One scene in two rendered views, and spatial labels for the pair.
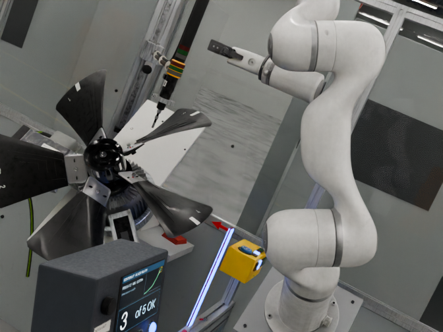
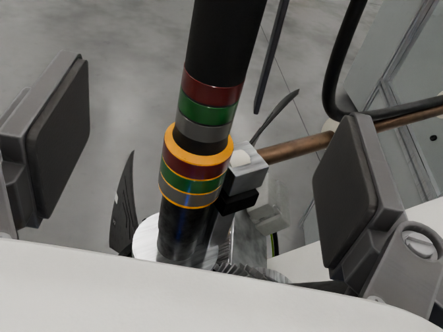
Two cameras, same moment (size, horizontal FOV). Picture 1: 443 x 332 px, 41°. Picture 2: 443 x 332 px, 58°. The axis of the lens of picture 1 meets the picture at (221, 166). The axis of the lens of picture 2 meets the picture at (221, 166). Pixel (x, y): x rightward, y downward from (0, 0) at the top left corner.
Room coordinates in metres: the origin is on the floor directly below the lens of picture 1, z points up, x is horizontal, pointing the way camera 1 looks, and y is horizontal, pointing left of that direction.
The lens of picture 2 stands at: (1.69, 0.06, 1.72)
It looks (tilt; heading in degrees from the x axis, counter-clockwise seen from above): 43 degrees down; 66
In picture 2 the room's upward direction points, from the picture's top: 16 degrees clockwise
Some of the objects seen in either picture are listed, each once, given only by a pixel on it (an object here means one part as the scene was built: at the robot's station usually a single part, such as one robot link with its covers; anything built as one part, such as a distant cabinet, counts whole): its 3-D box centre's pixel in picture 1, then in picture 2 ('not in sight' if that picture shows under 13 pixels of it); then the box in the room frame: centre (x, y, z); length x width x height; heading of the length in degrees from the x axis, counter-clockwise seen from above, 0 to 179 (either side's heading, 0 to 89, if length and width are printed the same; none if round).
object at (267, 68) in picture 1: (270, 70); not in sight; (1.67, -0.02, 1.64); 0.09 x 0.03 x 0.08; 163
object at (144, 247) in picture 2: (168, 85); (194, 211); (1.76, 0.24, 1.49); 0.09 x 0.07 x 0.10; 18
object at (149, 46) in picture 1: (151, 52); not in sight; (2.35, 0.43, 1.53); 0.10 x 0.07 x 0.08; 18
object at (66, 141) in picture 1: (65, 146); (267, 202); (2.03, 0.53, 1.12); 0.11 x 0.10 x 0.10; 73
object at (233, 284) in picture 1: (232, 287); not in sight; (1.93, -0.20, 0.92); 0.03 x 0.03 x 0.12; 73
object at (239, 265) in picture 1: (243, 261); not in sight; (1.93, -0.20, 1.02); 0.16 x 0.10 x 0.11; 163
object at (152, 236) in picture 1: (144, 232); not in sight; (2.31, 0.18, 0.85); 0.36 x 0.24 x 0.03; 73
